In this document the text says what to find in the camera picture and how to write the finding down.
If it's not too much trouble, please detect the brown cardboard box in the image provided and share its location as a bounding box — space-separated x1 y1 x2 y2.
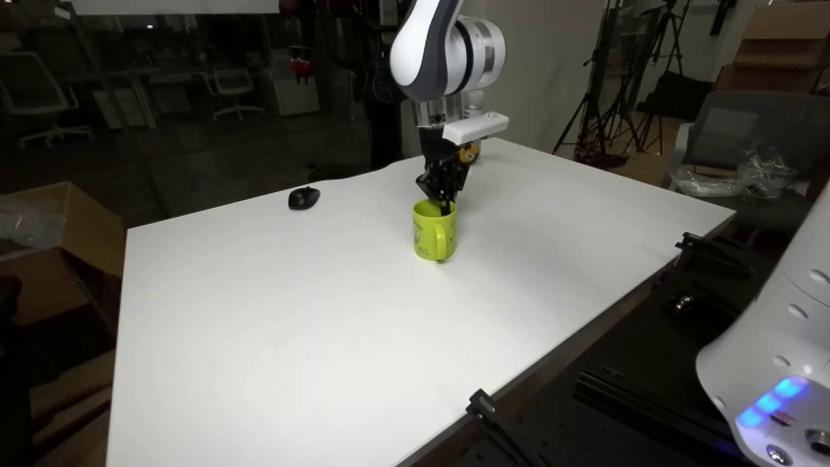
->
0 181 124 327

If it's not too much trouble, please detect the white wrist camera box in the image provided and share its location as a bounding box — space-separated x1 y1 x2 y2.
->
444 111 508 144

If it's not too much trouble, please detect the black table clamp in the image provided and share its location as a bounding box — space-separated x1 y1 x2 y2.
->
466 388 543 467

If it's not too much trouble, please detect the crumpled clear plastic bag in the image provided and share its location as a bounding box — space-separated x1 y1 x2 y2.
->
670 148 795 200

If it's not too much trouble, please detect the green ceramic mug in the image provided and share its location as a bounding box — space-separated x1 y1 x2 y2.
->
413 200 456 262

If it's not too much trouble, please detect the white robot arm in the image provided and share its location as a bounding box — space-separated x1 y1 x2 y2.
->
388 0 508 216

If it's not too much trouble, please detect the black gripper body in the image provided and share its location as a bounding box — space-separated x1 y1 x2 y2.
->
418 126 480 192

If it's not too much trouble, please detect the black camera tripod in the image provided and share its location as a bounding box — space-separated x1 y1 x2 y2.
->
552 0 690 168

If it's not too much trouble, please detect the black computer mouse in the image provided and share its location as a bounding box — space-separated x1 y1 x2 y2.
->
287 187 320 211

